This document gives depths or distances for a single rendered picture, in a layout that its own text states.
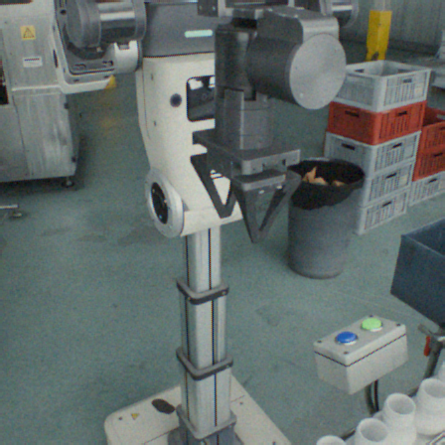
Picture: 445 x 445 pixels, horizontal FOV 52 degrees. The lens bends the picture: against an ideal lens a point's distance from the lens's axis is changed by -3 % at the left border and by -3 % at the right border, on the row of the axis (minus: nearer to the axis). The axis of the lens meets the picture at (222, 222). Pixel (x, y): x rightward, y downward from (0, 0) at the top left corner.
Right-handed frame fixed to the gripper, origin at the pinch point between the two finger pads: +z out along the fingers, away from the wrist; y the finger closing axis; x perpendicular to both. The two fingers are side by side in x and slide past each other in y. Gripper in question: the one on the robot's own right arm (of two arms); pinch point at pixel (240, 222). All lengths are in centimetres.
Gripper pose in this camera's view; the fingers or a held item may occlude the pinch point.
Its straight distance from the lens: 50.2
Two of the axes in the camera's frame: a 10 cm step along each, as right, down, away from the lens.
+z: -0.1, 8.8, 4.7
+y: 5.2, 4.0, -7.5
